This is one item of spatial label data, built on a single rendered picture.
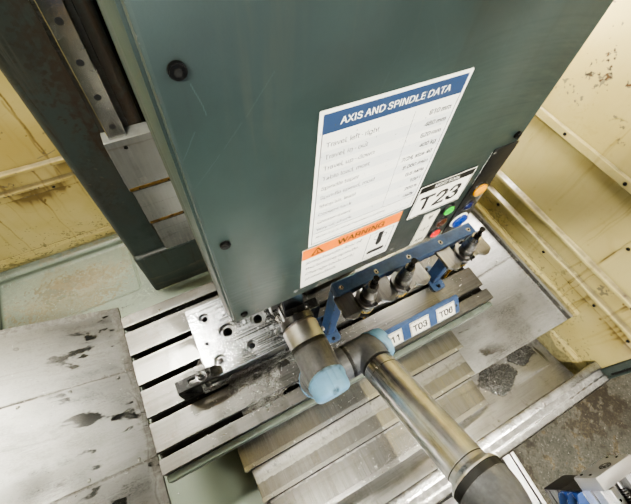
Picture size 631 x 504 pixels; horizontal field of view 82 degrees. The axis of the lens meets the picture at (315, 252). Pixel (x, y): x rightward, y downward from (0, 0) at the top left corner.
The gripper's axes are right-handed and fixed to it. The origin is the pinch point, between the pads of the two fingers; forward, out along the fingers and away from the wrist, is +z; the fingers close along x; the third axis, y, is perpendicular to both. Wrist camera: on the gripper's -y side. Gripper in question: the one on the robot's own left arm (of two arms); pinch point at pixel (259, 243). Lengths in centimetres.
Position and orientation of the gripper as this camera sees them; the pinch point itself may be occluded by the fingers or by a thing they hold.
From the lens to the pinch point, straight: 81.3
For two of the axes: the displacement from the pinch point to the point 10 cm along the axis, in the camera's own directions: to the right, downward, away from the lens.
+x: 8.8, -3.7, 2.9
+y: -0.8, 4.9, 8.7
